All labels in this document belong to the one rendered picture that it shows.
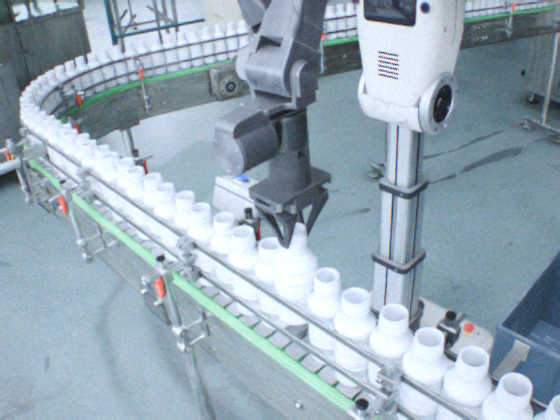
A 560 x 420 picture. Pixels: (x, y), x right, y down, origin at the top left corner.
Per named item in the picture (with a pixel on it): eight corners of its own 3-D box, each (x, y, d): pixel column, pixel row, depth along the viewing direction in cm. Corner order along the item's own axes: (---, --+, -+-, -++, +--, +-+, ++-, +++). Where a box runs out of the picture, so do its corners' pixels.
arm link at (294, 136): (315, 99, 63) (283, 91, 67) (276, 117, 59) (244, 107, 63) (318, 149, 67) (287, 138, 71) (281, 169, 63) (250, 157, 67)
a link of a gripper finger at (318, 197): (331, 236, 75) (329, 180, 70) (297, 259, 71) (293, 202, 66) (298, 220, 79) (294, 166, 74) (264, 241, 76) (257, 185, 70)
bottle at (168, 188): (195, 245, 111) (182, 178, 102) (191, 262, 105) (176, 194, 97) (168, 246, 111) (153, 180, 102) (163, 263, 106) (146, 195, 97)
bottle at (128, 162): (134, 215, 123) (119, 154, 114) (156, 216, 122) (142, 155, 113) (124, 229, 118) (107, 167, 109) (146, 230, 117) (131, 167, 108)
